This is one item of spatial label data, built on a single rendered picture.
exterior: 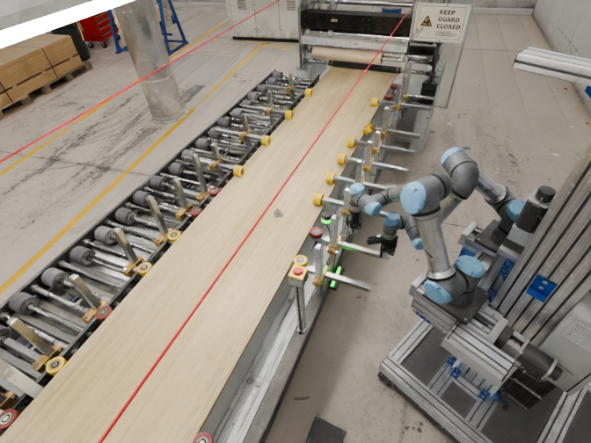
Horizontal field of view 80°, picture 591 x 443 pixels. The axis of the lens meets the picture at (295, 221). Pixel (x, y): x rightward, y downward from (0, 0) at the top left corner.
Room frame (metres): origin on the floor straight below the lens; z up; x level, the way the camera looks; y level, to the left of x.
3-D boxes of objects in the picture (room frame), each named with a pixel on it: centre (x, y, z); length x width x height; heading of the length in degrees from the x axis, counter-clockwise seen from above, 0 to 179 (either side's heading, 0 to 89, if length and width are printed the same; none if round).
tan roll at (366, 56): (4.01, -0.89, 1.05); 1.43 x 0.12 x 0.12; 64
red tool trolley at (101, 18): (8.84, 4.08, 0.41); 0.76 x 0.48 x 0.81; 167
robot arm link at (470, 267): (0.91, -0.73, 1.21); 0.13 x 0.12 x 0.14; 118
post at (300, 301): (0.97, 0.01, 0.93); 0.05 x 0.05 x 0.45; 64
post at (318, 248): (1.21, -0.11, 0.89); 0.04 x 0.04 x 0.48; 64
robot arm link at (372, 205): (1.31, -0.39, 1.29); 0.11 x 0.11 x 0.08; 28
